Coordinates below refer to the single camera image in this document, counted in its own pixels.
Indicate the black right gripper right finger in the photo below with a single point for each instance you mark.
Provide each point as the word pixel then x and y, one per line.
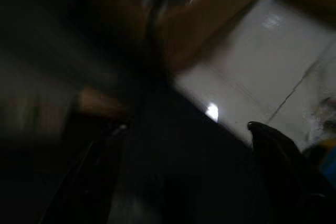
pixel 283 171

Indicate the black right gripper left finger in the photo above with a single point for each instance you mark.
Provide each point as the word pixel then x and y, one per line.
pixel 89 182

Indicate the blue yellow bag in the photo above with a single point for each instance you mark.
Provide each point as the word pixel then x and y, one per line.
pixel 328 155

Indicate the crumpled clear plastic bag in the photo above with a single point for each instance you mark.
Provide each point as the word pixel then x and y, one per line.
pixel 325 119

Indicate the brown cardboard box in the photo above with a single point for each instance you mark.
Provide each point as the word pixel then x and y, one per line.
pixel 199 30

